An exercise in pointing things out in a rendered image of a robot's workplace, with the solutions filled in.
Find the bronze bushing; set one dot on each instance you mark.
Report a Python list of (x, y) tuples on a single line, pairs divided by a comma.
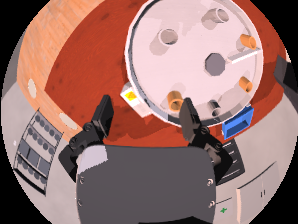
[(243, 82), (248, 41), (173, 96)]

